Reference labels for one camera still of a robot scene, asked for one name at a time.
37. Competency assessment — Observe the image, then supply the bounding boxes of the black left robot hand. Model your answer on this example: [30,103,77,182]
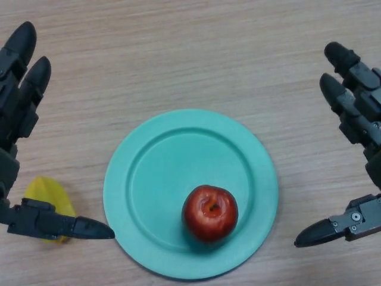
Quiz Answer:
[0,21,116,241]

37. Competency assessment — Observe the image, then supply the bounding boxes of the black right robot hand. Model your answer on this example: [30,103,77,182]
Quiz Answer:
[293,41,381,248]

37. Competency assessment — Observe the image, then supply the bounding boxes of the red apple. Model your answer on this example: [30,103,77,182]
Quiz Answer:
[182,184,239,243]

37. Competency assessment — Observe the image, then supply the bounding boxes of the green round plate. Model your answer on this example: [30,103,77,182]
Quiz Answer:
[103,108,279,280]

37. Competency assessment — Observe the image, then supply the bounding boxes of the yellow starfruit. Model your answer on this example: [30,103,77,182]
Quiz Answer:
[25,175,77,244]

